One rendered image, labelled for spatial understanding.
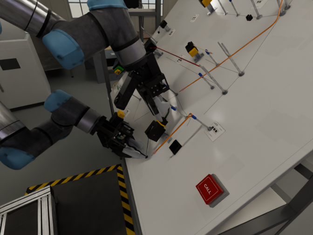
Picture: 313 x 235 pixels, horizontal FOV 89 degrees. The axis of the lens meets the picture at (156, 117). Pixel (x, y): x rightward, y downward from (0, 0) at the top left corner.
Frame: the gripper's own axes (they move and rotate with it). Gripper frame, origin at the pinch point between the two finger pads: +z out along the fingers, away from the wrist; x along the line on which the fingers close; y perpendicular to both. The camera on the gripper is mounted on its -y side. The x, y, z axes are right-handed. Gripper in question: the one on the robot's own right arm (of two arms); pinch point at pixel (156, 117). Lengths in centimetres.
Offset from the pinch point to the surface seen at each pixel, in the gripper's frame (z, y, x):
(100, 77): 69, -25, 347
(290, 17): -10.8, 46.7, -9.2
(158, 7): -20, 51, 86
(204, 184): 7.5, -0.6, -24.1
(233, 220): 42.1, 3.9, -24.0
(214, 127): 5.3, 12.2, -13.1
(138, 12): -23, 36, 87
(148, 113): 10.9, 0.3, 21.4
